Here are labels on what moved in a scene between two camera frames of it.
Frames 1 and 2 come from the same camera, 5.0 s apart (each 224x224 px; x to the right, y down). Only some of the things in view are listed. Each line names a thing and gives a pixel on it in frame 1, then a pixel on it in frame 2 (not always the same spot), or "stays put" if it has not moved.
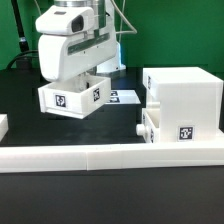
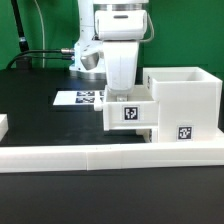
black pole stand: (22, 62) stays put
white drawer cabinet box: (190, 104) stays put
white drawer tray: (64, 99) → (128, 111)
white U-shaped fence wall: (92, 156) stays put
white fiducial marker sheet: (123, 97) → (79, 98)
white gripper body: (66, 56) → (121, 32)
